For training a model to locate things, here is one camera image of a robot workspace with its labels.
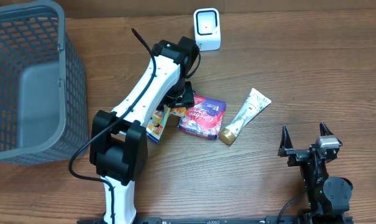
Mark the grey plastic mesh basket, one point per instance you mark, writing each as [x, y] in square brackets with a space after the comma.
[43, 100]

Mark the small orange snack pack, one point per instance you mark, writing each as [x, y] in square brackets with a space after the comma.
[180, 111]

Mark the white barcode scanner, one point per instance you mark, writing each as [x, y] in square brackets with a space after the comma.
[207, 29]

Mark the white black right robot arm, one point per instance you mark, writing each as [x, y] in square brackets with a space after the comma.
[328, 197]

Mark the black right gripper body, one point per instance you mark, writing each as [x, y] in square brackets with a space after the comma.
[297, 157]

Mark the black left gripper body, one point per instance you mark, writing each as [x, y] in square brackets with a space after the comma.
[181, 95]

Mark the white tube with gold cap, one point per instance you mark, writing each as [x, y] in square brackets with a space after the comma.
[253, 105]

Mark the red purple pantyliner pack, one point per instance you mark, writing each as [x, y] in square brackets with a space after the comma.
[204, 119]

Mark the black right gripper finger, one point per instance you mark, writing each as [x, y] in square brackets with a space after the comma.
[285, 140]
[324, 130]

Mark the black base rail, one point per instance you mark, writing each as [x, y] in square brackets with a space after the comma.
[266, 220]

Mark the yellow blue snack bag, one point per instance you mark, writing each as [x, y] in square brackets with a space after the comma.
[157, 124]

